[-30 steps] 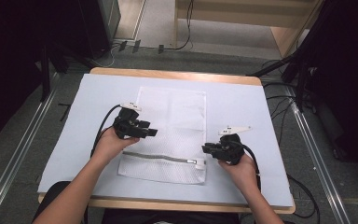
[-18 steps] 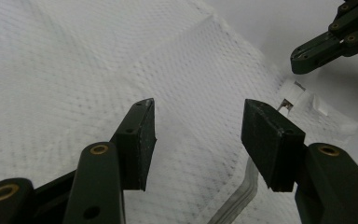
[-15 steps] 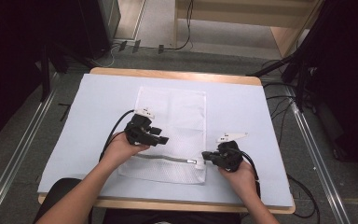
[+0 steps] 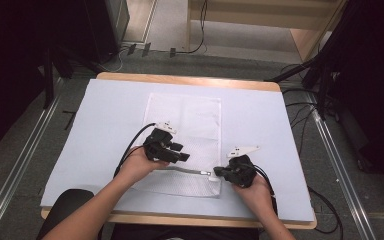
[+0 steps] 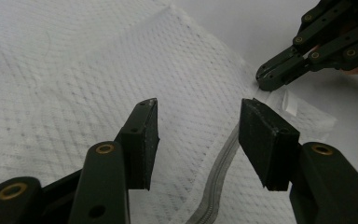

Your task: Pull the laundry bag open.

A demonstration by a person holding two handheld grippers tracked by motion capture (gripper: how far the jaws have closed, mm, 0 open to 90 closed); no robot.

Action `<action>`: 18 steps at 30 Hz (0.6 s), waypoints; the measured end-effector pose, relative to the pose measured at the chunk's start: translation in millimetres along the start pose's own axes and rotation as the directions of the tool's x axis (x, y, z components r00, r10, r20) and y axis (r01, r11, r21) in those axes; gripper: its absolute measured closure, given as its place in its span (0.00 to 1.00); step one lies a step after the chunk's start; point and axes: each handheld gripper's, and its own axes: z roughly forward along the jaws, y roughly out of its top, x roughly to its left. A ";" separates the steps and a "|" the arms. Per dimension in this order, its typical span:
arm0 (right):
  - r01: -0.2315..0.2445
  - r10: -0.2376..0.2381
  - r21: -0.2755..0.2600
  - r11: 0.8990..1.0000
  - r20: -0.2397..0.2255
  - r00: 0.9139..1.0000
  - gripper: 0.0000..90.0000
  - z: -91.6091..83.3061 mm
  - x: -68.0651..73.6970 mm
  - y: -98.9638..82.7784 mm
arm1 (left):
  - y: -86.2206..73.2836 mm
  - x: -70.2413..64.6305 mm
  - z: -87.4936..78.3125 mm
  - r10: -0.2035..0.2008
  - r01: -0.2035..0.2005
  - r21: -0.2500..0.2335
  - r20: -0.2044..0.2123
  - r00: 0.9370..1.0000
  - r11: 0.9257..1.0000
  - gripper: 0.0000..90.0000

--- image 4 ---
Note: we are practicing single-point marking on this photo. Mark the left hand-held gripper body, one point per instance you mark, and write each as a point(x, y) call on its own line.
point(156, 146)

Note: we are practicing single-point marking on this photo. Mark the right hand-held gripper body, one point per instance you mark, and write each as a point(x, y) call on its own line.
point(243, 171)

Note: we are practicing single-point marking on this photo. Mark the white mesh laundry bag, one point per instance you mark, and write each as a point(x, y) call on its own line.
point(196, 123)

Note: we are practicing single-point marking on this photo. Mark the person's left hand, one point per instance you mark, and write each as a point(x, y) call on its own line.
point(136, 166)

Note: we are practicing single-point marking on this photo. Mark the person's right hand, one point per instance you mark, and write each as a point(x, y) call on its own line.
point(258, 196)

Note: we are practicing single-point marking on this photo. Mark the pale blue table sheet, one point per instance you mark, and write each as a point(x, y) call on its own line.
point(256, 110)

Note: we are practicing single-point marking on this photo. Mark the wooden table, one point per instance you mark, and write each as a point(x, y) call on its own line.
point(180, 79)

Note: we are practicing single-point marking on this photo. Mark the person's dark lap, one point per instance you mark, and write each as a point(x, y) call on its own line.
point(70, 203)

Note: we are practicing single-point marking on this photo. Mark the black tripod stand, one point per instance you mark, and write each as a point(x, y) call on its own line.
point(321, 90)

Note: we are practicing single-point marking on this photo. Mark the black metal stand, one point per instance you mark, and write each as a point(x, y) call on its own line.
point(49, 80)

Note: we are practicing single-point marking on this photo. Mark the black cabinet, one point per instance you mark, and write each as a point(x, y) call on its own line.
point(103, 26)

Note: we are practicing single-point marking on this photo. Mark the light wooden bench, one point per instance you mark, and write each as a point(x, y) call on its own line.
point(300, 40)

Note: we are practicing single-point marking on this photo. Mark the black curtain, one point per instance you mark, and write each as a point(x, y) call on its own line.
point(376, 83)
point(10, 66)

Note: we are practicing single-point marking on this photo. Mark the aluminium floor rail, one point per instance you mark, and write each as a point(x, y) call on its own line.
point(16, 173)
point(343, 180)

